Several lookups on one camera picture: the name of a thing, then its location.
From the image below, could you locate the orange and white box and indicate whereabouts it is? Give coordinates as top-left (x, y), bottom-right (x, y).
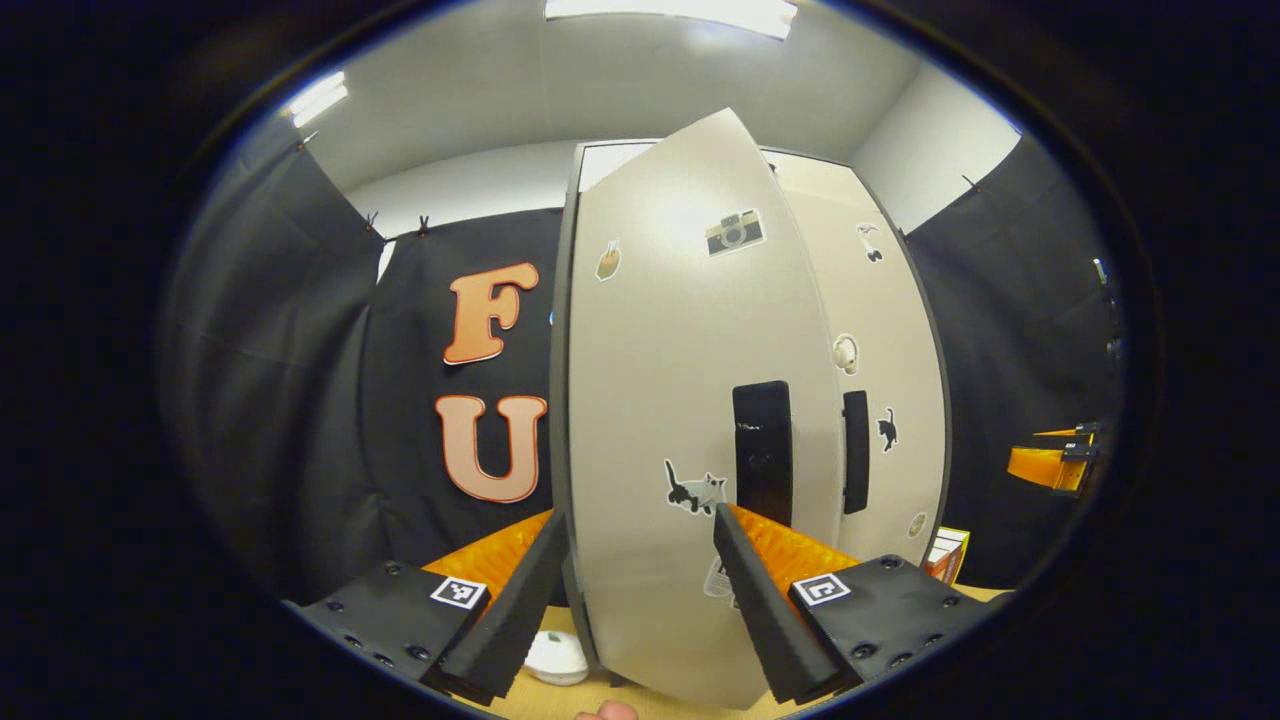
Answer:
top-left (922, 527), bottom-right (971, 586)

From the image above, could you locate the ceiling light panel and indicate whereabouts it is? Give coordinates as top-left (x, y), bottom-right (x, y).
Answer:
top-left (543, 0), bottom-right (799, 41)
top-left (288, 70), bottom-right (351, 128)

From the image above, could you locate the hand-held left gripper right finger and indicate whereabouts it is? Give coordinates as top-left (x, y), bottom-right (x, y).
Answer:
top-left (712, 502), bottom-right (991, 706)

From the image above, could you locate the white shoe cabinet door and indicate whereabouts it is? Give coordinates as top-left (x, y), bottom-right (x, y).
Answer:
top-left (765, 150), bottom-right (949, 541)
top-left (565, 108), bottom-right (851, 711)

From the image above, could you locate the black backdrop cloth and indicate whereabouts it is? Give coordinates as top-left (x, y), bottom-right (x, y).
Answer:
top-left (160, 125), bottom-right (571, 606)
top-left (905, 135), bottom-right (1126, 591)

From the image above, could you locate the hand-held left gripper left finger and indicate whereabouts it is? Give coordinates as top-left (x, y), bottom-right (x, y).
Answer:
top-left (285, 510), bottom-right (568, 706)

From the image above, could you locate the white round object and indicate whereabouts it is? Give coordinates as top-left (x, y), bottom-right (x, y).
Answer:
top-left (523, 630), bottom-right (591, 687)

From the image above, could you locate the white shoe cabinet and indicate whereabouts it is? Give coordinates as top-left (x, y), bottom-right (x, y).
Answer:
top-left (548, 108), bottom-right (951, 711)

